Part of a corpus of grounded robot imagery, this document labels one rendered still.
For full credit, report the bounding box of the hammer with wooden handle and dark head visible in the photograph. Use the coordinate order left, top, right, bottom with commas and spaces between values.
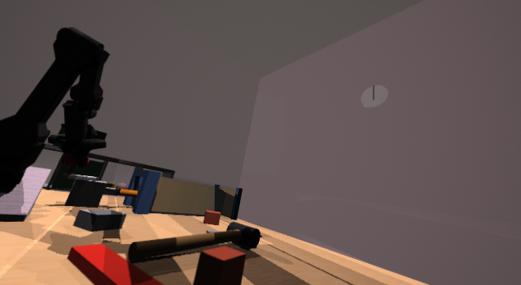
128, 222, 261, 261

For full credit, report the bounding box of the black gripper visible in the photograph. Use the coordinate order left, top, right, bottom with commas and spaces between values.
48, 121, 107, 167

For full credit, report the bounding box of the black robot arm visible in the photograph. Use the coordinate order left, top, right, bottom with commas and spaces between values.
0, 27, 110, 192

